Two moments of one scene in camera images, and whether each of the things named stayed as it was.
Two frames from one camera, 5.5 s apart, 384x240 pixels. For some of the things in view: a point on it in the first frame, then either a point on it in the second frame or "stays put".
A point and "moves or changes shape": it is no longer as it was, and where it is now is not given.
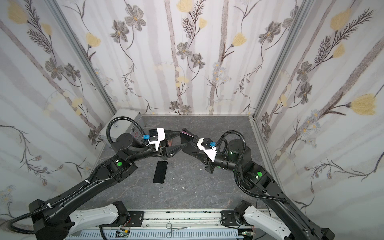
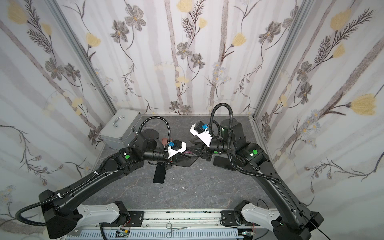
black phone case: x=187 y=137 moves or changes shape
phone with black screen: x=160 y=173 stays put
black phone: x=191 y=139 to x=184 y=160
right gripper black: x=199 y=151 to x=204 y=149
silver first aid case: x=123 y=126 stays put
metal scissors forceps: x=169 y=226 stays put
